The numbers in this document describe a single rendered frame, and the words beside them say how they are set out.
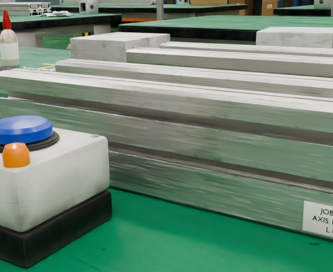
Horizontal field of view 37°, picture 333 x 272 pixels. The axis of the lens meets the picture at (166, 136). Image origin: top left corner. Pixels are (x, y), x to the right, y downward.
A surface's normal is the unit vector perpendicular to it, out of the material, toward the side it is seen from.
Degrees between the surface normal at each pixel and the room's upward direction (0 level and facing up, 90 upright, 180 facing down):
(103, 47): 90
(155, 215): 0
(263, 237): 0
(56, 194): 90
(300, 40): 90
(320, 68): 90
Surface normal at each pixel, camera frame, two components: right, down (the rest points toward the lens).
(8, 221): -0.54, 0.25
